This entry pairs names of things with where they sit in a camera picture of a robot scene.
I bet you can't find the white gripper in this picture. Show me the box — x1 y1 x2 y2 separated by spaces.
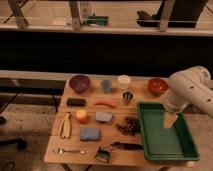
163 101 187 129

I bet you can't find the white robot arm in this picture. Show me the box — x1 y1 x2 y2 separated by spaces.
161 66 213 129

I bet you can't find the red bowl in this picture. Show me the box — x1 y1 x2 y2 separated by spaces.
148 78 168 96

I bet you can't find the purple bowl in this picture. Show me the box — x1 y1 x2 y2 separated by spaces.
69 75 91 93

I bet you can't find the green plastic tray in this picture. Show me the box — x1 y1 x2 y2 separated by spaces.
137 102 200 161

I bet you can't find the bunch of dark grapes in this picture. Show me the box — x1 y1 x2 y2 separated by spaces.
116 116 140 136

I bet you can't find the white cup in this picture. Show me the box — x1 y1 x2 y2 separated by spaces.
118 75 131 90

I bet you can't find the wooden table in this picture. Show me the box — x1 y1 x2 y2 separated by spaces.
44 79 195 167

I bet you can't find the blue cup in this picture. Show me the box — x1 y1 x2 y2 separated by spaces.
101 80 112 94

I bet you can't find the black binder clip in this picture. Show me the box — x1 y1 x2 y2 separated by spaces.
95 147 113 163

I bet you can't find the blue sponge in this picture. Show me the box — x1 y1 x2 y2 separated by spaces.
80 128 100 141

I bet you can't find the yellow red apple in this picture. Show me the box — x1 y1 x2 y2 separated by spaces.
75 110 89 124

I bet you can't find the black rectangular block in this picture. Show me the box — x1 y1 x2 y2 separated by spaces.
67 98 86 107

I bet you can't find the metal fork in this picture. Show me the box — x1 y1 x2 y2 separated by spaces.
52 148 86 154

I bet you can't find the green box on shelf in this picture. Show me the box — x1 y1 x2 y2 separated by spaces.
84 15 109 26

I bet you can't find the black office chair base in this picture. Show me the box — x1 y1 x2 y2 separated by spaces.
0 116 27 150

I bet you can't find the black handled tool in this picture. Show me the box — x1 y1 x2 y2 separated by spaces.
111 141 143 150

